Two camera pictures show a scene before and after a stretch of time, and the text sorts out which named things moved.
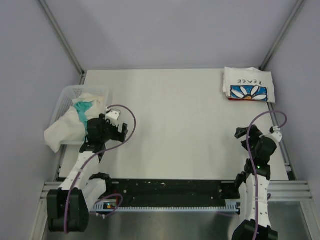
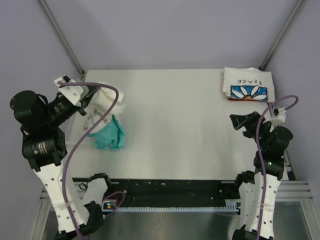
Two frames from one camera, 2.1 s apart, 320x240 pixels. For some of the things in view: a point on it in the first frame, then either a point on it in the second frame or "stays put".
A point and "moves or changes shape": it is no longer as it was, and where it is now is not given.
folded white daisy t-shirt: [248, 84] stays put
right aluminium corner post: [264, 64] stays put
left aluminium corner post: [63, 39] stays put
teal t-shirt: [81, 107] moves or changes shape
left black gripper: [117, 136] to [91, 89]
